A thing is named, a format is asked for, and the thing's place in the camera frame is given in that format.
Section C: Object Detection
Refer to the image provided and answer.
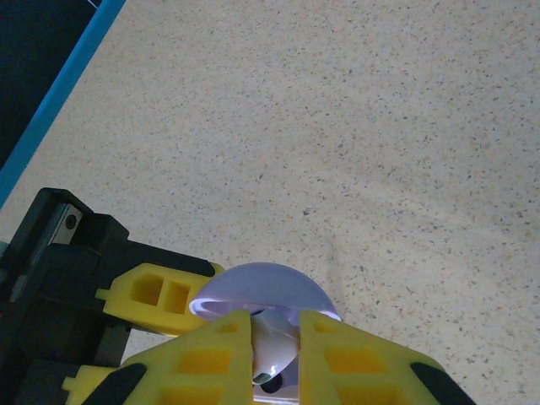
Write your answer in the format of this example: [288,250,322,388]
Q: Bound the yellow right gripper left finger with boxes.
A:
[86,310,254,405]

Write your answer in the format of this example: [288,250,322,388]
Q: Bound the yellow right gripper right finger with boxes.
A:
[297,310,478,405]

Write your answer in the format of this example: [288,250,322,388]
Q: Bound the purple earbud charging case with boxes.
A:
[189,262,343,405]

